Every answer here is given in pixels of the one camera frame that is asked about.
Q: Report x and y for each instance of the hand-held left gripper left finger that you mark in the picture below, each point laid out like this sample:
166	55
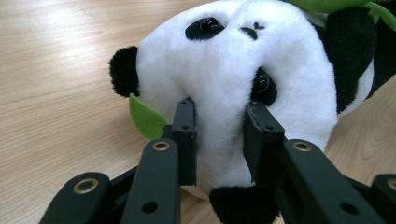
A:
185	140

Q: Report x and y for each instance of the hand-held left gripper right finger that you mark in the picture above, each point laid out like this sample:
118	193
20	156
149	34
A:
261	143

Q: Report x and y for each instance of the panda plush toy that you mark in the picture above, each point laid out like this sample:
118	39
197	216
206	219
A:
224	62

